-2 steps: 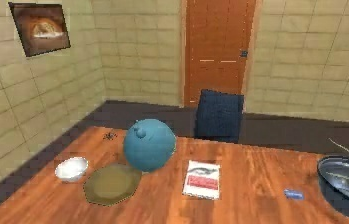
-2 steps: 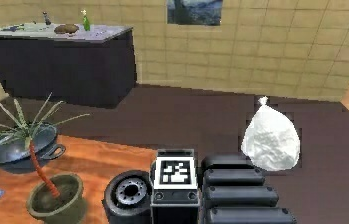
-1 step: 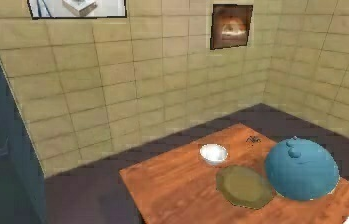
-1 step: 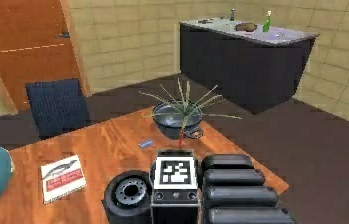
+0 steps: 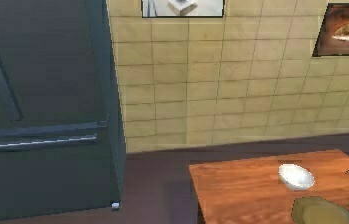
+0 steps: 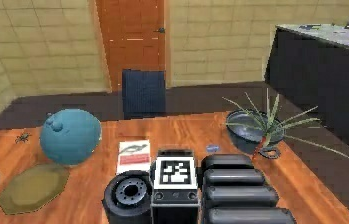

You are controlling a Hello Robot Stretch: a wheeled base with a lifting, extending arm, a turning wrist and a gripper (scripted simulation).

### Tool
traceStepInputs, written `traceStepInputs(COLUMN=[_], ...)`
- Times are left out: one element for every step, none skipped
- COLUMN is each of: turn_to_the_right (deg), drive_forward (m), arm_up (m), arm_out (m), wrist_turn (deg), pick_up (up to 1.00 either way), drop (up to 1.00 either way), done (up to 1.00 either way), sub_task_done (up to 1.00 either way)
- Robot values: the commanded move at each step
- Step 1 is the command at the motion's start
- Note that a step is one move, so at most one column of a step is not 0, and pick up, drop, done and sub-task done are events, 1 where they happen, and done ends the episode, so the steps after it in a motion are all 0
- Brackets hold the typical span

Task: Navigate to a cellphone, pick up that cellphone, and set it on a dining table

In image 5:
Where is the dark grey fridge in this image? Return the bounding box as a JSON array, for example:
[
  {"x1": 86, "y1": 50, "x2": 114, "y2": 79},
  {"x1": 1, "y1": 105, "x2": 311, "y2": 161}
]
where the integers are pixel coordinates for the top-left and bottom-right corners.
[{"x1": 0, "y1": 0, "x2": 127, "y2": 222}]

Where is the brown wooden dining table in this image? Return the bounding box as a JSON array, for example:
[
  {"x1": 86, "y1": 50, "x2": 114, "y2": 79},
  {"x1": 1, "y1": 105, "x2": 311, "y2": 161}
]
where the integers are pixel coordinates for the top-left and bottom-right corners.
[{"x1": 188, "y1": 149, "x2": 349, "y2": 224}]

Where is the grey horizontal fridge handle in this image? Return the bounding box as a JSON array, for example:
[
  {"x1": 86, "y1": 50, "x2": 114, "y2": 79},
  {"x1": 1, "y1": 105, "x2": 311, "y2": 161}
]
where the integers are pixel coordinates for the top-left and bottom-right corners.
[{"x1": 0, "y1": 133, "x2": 98, "y2": 152}]

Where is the olive green rounded object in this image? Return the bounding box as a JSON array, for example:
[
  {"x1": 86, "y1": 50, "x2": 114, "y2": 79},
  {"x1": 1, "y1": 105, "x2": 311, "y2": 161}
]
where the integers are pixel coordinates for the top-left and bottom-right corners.
[{"x1": 291, "y1": 196, "x2": 349, "y2": 224}]

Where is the white bowl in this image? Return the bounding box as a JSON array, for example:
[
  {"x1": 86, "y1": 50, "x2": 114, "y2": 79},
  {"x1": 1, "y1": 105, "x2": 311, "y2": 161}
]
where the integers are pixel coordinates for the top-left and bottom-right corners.
[{"x1": 278, "y1": 163, "x2": 316, "y2": 192}]

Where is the brown framed wall picture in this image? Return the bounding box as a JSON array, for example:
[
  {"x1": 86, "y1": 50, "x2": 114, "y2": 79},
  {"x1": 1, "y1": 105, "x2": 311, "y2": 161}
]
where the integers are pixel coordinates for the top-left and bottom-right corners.
[{"x1": 312, "y1": 3, "x2": 349, "y2": 58}]

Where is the white framed wall picture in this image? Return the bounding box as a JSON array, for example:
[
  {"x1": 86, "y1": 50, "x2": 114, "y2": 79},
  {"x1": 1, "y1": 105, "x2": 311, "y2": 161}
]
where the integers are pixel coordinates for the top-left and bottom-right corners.
[{"x1": 141, "y1": 0, "x2": 225, "y2": 19}]

